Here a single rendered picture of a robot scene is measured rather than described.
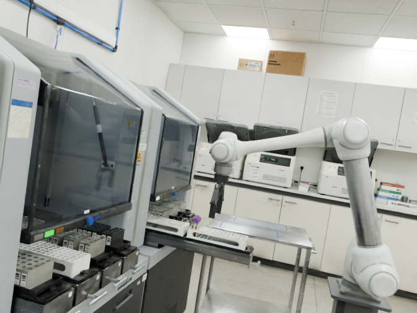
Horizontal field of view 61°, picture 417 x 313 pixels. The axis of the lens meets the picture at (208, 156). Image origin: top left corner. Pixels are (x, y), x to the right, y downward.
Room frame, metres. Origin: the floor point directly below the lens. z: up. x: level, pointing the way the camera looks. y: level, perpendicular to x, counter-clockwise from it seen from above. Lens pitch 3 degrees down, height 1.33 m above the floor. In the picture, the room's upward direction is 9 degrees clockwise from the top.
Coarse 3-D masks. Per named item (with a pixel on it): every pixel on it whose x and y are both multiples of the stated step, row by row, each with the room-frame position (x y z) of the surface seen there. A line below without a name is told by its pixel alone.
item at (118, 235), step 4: (120, 228) 1.53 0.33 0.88; (112, 232) 1.45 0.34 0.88; (116, 232) 1.46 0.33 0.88; (120, 232) 1.49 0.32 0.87; (108, 236) 1.42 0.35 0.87; (112, 236) 1.43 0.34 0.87; (116, 236) 1.46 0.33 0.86; (120, 236) 1.50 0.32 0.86; (108, 240) 1.42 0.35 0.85; (112, 240) 1.43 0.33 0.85; (116, 240) 1.46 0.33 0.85; (120, 240) 1.50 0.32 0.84; (108, 244) 1.42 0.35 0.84; (112, 244) 1.44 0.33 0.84; (116, 244) 1.47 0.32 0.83
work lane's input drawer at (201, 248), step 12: (156, 240) 1.79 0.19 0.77; (168, 240) 1.77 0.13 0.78; (180, 240) 1.76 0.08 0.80; (192, 240) 1.75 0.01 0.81; (204, 252) 1.72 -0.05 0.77; (216, 252) 1.71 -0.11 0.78; (228, 252) 1.70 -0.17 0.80; (240, 252) 1.69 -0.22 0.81; (252, 252) 1.72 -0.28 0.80; (252, 264) 1.73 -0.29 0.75
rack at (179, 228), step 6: (150, 216) 1.88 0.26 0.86; (156, 216) 1.91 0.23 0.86; (150, 222) 1.90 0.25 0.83; (156, 222) 1.81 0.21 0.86; (162, 222) 1.80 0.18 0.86; (168, 222) 1.82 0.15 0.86; (174, 222) 1.83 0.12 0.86; (180, 222) 1.85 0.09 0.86; (186, 222) 1.87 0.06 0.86; (150, 228) 1.82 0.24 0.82; (156, 228) 1.81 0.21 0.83; (162, 228) 1.90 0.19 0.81; (168, 228) 1.89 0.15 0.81; (174, 228) 1.89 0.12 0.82; (180, 228) 1.78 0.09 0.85; (186, 228) 1.81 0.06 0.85; (180, 234) 1.78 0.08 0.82
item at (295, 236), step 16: (208, 224) 2.09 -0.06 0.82; (224, 224) 2.15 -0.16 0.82; (240, 224) 2.22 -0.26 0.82; (256, 224) 2.29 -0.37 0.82; (272, 224) 2.36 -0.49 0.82; (272, 240) 1.98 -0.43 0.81; (288, 240) 2.00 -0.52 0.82; (304, 240) 2.06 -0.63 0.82; (304, 272) 1.95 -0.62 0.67; (208, 288) 2.46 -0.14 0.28; (304, 288) 1.95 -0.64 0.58; (208, 304) 2.22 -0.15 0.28; (224, 304) 2.25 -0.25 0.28; (240, 304) 2.29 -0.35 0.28; (256, 304) 2.32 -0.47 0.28; (272, 304) 2.36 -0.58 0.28; (288, 304) 2.38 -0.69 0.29
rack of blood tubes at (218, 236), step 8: (192, 232) 1.76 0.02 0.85; (200, 232) 1.75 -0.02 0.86; (208, 232) 1.74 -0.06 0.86; (216, 232) 1.77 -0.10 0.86; (224, 232) 1.79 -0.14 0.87; (232, 232) 1.81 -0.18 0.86; (208, 240) 1.74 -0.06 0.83; (216, 240) 1.82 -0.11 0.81; (224, 240) 1.82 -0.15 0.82; (232, 240) 1.81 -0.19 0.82; (240, 240) 1.70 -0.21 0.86; (240, 248) 1.70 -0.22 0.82
